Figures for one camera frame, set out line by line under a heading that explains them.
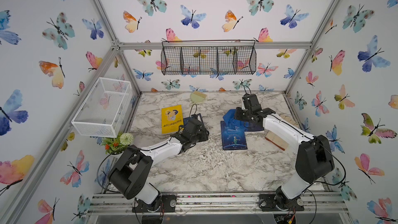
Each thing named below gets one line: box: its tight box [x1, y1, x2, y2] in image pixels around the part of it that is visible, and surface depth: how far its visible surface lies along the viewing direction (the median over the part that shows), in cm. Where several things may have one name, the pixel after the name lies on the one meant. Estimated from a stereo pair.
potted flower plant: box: [100, 132, 134, 157], surface depth 80 cm
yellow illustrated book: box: [161, 104, 184, 135], surface depth 107 cm
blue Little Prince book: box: [220, 120, 248, 151], surface depth 96 cm
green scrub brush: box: [190, 90, 208, 104], surface depth 121 cm
